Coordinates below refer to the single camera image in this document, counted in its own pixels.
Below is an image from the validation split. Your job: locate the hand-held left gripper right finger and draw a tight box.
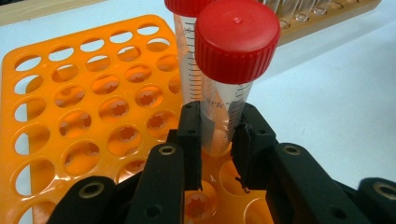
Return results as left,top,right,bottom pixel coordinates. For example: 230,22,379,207
231,103,278,191

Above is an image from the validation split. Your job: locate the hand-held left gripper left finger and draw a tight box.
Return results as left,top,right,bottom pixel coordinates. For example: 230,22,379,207
166,100,204,191

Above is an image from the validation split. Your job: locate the red-capped plastic tube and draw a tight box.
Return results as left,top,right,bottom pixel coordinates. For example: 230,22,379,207
194,0,282,157
163,0,216,106

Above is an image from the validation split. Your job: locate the clear glass test tube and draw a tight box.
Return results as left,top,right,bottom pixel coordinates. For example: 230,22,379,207
277,0,301,30
261,0,280,13

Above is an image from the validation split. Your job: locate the wooden test tube rack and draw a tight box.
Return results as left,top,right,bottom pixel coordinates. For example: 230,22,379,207
275,0,383,47

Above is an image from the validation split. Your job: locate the orange plastic tube rack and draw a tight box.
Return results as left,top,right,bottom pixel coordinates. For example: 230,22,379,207
0,13,275,224

